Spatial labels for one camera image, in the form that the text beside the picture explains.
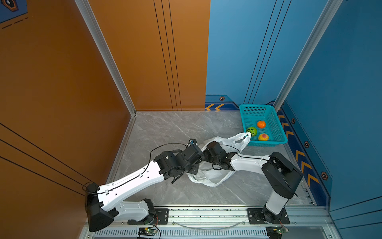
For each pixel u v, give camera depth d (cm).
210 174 82
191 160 52
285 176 47
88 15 72
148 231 70
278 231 70
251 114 116
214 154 71
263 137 99
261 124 108
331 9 70
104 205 39
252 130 100
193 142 64
